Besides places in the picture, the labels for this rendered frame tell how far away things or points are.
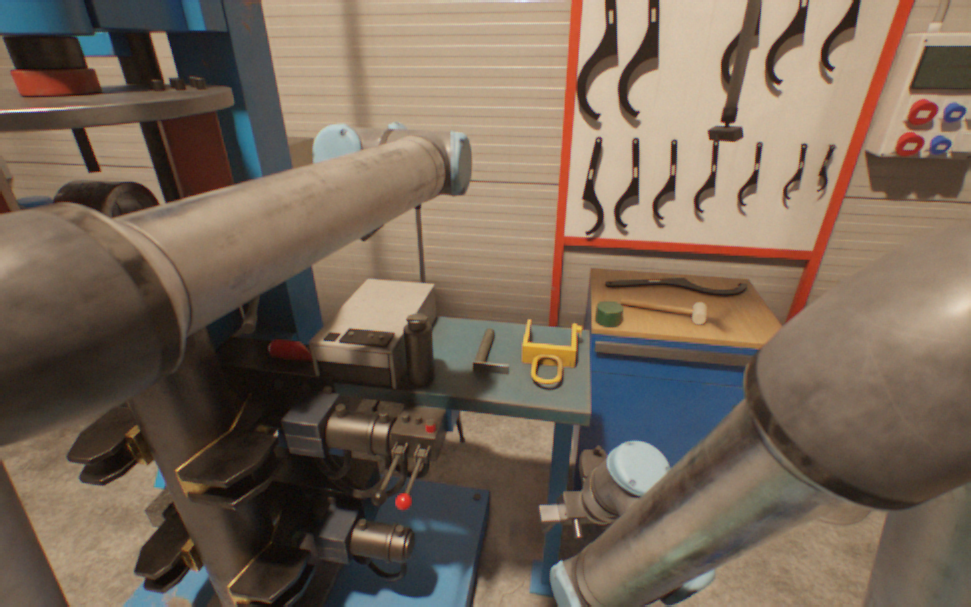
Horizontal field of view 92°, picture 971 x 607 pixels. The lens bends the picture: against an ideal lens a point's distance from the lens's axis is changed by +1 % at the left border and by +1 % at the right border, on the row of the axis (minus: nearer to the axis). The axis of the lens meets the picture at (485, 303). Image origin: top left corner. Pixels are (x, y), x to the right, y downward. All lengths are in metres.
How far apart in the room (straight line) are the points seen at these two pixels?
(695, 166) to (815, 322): 2.58
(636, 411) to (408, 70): 2.13
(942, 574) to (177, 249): 0.56
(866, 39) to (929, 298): 2.74
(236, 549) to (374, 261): 2.09
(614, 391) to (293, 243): 1.75
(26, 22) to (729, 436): 1.16
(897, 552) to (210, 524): 1.50
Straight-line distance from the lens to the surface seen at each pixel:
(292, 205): 0.42
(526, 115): 2.82
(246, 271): 0.37
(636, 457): 0.81
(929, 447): 0.32
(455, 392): 1.32
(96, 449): 1.59
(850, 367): 0.31
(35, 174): 4.79
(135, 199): 1.30
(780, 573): 2.52
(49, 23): 1.18
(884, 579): 0.54
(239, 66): 1.47
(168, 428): 1.41
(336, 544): 1.72
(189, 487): 1.44
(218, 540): 1.69
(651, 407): 2.10
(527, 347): 1.40
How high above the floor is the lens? 1.89
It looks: 28 degrees down
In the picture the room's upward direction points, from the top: straight up
